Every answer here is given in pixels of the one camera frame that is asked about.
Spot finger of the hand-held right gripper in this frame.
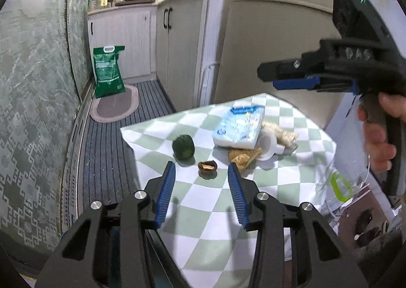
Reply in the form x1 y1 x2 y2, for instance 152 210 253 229
257 59 321 91

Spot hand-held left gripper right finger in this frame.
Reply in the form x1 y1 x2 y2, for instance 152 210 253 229
227 162 368 288

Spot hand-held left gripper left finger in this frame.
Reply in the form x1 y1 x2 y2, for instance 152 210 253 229
36 161 178 288

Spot brown paper wrapper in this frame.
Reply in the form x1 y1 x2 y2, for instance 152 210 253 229
228 147 263 173

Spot white tape roll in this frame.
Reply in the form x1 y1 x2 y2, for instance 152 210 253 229
255 132 285 162

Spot blue white tissue packet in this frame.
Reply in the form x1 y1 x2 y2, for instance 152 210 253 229
212 105 265 150

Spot person's right hand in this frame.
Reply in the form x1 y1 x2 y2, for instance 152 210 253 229
358 93 406 172

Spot green white checkered tablecloth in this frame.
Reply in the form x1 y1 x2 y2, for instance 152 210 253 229
121 93 337 280

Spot beige refrigerator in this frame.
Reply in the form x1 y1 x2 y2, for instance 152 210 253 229
212 0 365 132

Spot grey striped floor runner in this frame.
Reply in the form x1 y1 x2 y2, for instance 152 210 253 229
81 80 176 211

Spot oval grey pink mat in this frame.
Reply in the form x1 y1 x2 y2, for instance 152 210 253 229
90 84 139 123

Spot white two-door cabinet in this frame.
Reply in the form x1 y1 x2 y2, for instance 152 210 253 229
155 0 233 112

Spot green rice bag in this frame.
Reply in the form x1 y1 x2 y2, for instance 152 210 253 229
93 45 126 98

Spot dark shoes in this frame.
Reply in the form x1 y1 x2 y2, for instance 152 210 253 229
354 208 391 246

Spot white stove base cabinet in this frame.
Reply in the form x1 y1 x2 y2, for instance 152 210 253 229
87 4 158 80

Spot patterned frosted glass door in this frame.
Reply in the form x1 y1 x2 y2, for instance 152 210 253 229
0 0 97 255

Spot dark cooktop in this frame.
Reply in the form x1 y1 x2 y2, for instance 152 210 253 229
115 0 156 7

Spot clear bag with green handle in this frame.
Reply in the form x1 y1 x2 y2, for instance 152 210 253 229
324 168 368 212

